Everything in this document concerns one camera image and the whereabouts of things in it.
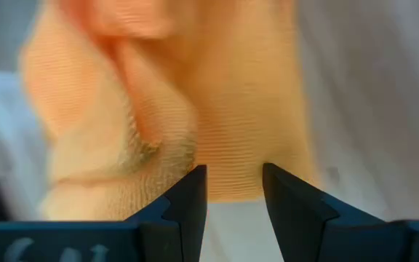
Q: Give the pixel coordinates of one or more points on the orange microfiber towel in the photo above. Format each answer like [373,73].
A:
[224,109]

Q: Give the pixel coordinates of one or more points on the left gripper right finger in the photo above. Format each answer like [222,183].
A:
[297,218]

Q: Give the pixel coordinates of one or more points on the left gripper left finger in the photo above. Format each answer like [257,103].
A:
[184,218]

